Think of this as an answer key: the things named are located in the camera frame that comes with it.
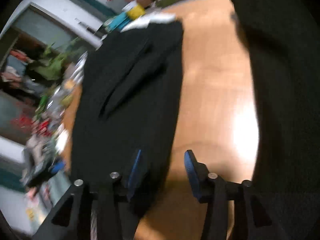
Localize red berry branches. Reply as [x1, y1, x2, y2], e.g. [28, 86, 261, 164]
[10, 114, 52, 137]

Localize green potted plant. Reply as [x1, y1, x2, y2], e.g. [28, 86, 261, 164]
[26, 37, 81, 81]

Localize black knit sweater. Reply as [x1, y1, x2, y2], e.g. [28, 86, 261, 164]
[71, 21, 183, 217]

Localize black fuzzy chair cushion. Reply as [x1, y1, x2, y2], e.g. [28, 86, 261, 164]
[231, 0, 319, 239]

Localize teal storage box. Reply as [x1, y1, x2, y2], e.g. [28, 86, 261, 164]
[104, 12, 131, 32]

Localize white folded napkin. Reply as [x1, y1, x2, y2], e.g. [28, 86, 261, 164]
[55, 129, 69, 154]

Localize light grey folded sweater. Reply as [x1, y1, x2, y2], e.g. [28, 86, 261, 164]
[120, 12, 177, 33]

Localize yellow shopping bag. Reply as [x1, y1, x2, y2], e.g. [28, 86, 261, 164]
[126, 4, 145, 20]

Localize glass jar green label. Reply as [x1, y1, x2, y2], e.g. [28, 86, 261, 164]
[60, 94, 73, 108]

